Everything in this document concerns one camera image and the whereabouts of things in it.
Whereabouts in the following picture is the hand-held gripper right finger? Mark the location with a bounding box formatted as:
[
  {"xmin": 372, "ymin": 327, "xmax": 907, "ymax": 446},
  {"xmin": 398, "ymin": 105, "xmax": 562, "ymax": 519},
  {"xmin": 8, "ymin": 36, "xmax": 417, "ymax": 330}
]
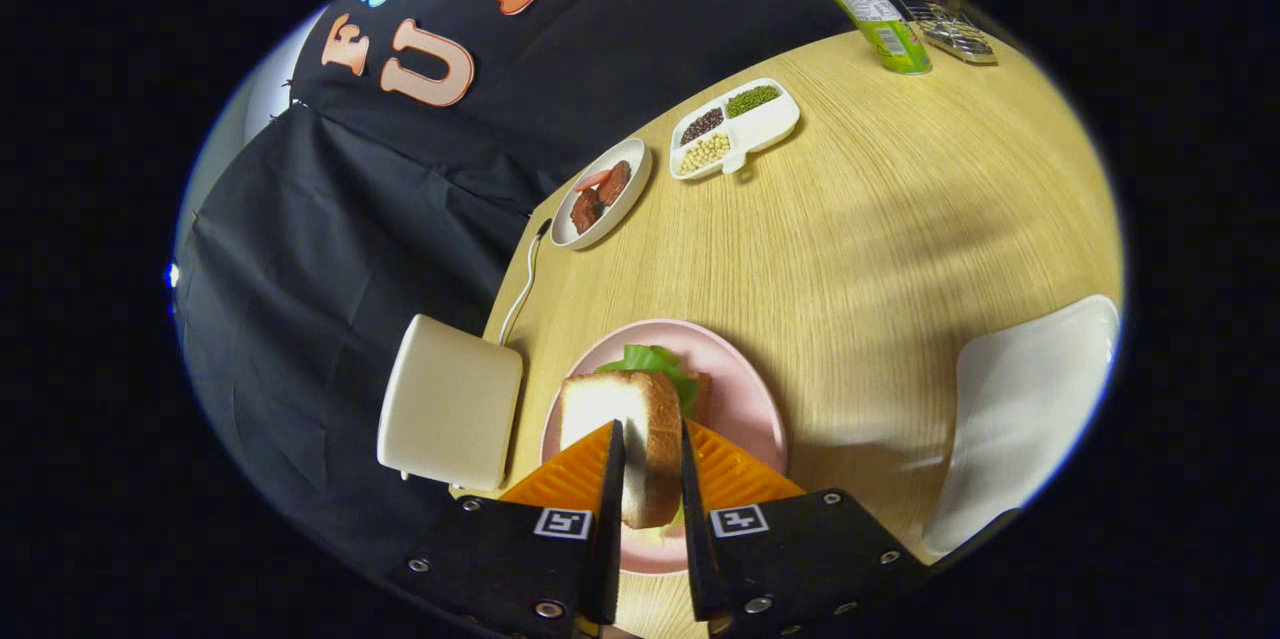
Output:
[{"xmin": 680, "ymin": 419, "xmax": 931, "ymax": 638}]

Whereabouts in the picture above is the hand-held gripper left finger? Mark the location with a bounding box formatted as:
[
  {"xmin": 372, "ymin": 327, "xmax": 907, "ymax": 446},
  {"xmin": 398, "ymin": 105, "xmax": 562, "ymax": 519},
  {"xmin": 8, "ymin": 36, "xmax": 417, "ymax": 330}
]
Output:
[{"xmin": 393, "ymin": 419, "xmax": 628, "ymax": 639}]

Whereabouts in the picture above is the toasted bread slice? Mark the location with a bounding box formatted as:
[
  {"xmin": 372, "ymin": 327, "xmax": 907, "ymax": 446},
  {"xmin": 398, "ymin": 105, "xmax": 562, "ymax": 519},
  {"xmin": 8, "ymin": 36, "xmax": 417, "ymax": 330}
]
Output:
[{"xmin": 558, "ymin": 370, "xmax": 685, "ymax": 530}]

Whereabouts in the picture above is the green lettuce leaf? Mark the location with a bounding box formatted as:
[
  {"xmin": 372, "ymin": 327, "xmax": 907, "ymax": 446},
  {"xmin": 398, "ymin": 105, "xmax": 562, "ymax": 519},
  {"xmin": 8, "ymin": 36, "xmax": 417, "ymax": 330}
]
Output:
[{"xmin": 597, "ymin": 344, "xmax": 701, "ymax": 417}]

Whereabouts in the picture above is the pink plate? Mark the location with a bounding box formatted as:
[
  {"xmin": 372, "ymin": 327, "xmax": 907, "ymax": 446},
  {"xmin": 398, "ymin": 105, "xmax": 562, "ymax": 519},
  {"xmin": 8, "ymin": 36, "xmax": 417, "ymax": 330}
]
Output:
[{"xmin": 540, "ymin": 319, "xmax": 789, "ymax": 577}]

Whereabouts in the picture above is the white toaster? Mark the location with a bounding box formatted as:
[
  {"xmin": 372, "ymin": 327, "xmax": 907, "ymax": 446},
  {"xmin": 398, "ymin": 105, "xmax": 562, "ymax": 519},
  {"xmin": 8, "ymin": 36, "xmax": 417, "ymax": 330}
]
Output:
[{"xmin": 377, "ymin": 314, "xmax": 524, "ymax": 492}]

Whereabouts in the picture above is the small white plate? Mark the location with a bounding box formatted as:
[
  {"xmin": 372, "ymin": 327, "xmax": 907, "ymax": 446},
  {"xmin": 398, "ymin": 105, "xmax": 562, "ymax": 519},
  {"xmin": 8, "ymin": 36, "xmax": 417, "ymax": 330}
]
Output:
[{"xmin": 922, "ymin": 295, "xmax": 1121, "ymax": 560}]

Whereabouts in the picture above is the round white meat plate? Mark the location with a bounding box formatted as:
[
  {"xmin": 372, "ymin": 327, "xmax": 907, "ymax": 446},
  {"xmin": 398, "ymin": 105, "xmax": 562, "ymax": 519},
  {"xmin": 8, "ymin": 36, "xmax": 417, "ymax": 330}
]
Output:
[{"xmin": 550, "ymin": 138, "xmax": 654, "ymax": 251}]

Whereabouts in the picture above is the black backdrop cloth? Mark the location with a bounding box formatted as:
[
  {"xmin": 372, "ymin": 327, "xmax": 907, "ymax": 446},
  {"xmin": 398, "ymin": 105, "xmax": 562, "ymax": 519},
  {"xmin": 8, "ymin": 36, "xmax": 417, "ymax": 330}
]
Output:
[{"xmin": 175, "ymin": 0, "xmax": 961, "ymax": 610}]

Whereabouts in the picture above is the pile of yellow soybeans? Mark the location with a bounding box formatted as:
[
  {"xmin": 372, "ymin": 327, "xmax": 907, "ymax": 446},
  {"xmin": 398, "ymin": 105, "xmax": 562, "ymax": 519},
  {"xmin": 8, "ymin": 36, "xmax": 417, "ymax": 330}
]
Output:
[{"xmin": 679, "ymin": 132, "xmax": 732, "ymax": 173}]

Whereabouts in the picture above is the white divided dish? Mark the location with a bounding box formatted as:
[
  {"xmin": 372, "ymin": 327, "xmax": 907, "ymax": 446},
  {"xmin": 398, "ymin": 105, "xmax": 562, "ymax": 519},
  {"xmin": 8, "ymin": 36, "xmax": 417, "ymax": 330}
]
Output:
[{"xmin": 669, "ymin": 77, "xmax": 802, "ymax": 182}]

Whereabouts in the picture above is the pile of black beans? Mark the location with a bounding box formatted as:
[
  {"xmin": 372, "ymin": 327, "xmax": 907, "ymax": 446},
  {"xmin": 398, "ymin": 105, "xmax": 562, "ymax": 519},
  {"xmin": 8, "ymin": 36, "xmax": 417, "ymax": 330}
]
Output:
[{"xmin": 681, "ymin": 107, "xmax": 725, "ymax": 146}]

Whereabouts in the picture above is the pile of green beans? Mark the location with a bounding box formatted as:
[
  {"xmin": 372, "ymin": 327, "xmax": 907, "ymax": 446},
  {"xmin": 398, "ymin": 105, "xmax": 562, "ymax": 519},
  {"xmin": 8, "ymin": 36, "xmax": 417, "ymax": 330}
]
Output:
[{"xmin": 725, "ymin": 84, "xmax": 782, "ymax": 118}]

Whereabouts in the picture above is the silver and green bottle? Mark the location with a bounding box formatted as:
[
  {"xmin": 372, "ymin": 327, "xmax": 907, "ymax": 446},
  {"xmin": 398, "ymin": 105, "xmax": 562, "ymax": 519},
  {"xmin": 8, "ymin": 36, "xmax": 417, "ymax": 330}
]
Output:
[{"xmin": 797, "ymin": 0, "xmax": 933, "ymax": 76}]

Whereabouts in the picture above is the white toaster cable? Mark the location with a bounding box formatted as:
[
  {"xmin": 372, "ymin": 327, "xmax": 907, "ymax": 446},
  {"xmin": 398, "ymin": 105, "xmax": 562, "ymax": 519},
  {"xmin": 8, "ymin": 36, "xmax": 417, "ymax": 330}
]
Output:
[{"xmin": 498, "ymin": 217, "xmax": 553, "ymax": 347}]

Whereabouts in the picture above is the metal wire basket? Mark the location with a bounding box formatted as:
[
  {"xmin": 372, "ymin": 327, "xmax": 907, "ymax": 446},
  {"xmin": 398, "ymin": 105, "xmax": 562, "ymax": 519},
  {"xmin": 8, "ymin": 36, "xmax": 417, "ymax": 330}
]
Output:
[{"xmin": 893, "ymin": 0, "xmax": 999, "ymax": 66}]

